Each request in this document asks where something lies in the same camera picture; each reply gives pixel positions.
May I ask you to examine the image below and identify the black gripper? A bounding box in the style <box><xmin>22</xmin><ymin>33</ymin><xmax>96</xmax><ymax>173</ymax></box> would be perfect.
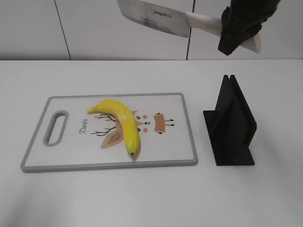
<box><xmin>218</xmin><ymin>0</ymin><xmax>281</xmax><ymax>56</ymax></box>

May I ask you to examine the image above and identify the cleaver with white handle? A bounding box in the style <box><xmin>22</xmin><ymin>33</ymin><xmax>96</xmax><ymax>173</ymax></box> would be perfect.
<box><xmin>116</xmin><ymin>0</ymin><xmax>262</xmax><ymax>54</ymax></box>

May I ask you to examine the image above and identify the yellow plastic banana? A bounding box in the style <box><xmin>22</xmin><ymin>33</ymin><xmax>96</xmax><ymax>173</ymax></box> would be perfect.
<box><xmin>87</xmin><ymin>99</ymin><xmax>140</xmax><ymax>156</ymax></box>

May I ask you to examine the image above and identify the black knife stand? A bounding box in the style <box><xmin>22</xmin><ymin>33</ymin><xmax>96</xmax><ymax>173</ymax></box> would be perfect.
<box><xmin>203</xmin><ymin>75</ymin><xmax>257</xmax><ymax>166</ymax></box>

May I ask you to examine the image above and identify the white grey-rimmed cutting board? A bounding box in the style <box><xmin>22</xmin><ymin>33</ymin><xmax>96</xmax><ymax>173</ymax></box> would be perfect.
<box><xmin>20</xmin><ymin>93</ymin><xmax>198</xmax><ymax>173</ymax></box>

